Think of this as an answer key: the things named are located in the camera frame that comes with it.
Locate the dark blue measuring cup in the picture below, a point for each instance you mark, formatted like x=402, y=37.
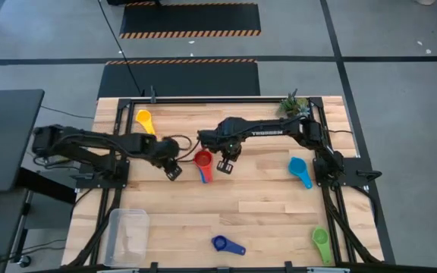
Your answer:
x=233, y=248

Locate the green measuring cup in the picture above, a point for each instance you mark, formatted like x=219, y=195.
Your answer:
x=321, y=237

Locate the black table frame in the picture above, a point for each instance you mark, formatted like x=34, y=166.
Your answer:
x=218, y=100

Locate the potted succulent plant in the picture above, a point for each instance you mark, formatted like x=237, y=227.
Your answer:
x=292, y=106

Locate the black hazard-striped floor mat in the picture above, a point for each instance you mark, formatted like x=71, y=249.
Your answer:
x=188, y=19

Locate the clear plastic container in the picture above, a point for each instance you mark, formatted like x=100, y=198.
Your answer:
x=127, y=237

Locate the black desk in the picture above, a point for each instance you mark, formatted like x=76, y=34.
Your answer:
x=6, y=144

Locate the yellow measuring cup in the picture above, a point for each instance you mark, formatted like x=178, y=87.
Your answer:
x=143, y=116

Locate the red measuring cup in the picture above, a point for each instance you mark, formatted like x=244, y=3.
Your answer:
x=203, y=161

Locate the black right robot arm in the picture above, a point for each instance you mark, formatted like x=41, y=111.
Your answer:
x=271, y=130

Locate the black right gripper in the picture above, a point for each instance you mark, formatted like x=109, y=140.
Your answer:
x=230, y=151

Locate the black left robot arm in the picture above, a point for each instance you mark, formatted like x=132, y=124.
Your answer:
x=89, y=138

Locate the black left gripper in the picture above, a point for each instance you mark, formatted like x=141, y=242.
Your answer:
x=167, y=151

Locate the teal measuring cup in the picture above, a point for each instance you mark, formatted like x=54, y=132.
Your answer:
x=297, y=167

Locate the medium blue measuring cup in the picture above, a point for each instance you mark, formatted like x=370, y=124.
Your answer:
x=202, y=176

